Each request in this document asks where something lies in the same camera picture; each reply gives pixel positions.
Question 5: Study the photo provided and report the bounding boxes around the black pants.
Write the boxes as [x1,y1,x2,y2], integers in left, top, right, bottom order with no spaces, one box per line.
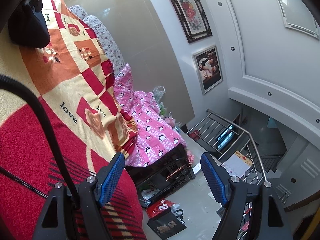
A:
[7,2,52,48]

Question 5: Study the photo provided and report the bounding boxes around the black paper bag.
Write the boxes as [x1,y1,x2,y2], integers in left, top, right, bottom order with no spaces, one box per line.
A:
[147,206,187,240]

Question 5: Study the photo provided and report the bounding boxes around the red orange printed blanket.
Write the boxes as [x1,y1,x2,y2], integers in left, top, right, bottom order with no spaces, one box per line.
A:
[0,0,148,240]

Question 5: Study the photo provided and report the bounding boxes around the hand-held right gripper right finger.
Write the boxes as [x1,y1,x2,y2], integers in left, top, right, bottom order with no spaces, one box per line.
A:
[200,152,293,240]

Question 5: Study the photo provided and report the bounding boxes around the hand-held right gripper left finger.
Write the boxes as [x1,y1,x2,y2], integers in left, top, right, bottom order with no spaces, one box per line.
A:
[32,152,125,240]

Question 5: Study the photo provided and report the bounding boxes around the pink penguin quilt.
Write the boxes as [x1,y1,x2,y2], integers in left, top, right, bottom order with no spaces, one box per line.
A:
[114,63,188,167]

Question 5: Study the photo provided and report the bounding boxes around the ceiling light panel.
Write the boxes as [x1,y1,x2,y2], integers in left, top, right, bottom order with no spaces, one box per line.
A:
[269,0,320,39]

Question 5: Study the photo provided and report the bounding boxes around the thin braided cable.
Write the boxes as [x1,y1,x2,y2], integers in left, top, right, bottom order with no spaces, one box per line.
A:
[0,166,49,199]

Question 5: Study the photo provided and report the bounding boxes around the clear plastic bag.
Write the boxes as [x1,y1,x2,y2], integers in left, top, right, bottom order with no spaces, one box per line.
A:
[152,86,166,100]

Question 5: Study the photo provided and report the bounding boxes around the floral bed sheet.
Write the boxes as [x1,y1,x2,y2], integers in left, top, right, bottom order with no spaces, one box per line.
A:
[68,5,125,75]

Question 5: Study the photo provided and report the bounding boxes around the framed flower picture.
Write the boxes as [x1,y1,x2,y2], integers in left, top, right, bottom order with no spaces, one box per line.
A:
[159,0,213,44]

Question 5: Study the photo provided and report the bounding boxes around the red shopping bag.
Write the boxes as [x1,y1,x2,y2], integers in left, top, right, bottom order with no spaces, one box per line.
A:
[146,198,177,218]

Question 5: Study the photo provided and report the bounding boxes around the white door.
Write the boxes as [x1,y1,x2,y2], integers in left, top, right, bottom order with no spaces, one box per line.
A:
[262,140,315,207]

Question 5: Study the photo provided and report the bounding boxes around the thick black cable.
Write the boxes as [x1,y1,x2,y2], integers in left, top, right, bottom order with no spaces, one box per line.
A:
[0,74,81,209]

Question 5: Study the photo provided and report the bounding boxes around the pile of plastic bags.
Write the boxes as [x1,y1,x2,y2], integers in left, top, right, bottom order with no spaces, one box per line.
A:
[157,101,183,130]

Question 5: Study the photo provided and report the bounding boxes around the framed photo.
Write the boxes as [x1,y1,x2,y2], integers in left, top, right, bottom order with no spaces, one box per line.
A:
[192,45,223,95]

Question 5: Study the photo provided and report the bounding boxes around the metal stair railing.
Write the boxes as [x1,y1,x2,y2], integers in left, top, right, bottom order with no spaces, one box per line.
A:
[186,109,269,188]

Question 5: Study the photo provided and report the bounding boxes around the paper calendar on railing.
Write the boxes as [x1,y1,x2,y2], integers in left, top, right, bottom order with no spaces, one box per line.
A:
[221,150,254,180]

